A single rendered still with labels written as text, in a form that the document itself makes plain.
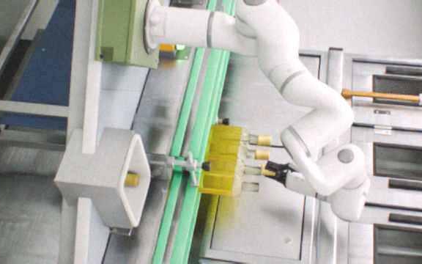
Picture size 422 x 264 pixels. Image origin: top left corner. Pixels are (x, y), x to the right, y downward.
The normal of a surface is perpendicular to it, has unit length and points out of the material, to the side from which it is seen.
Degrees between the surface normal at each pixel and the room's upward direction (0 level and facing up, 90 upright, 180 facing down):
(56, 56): 90
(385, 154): 90
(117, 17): 90
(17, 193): 90
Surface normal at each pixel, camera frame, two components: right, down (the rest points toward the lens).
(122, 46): -0.14, 0.06
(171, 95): -0.05, -0.58
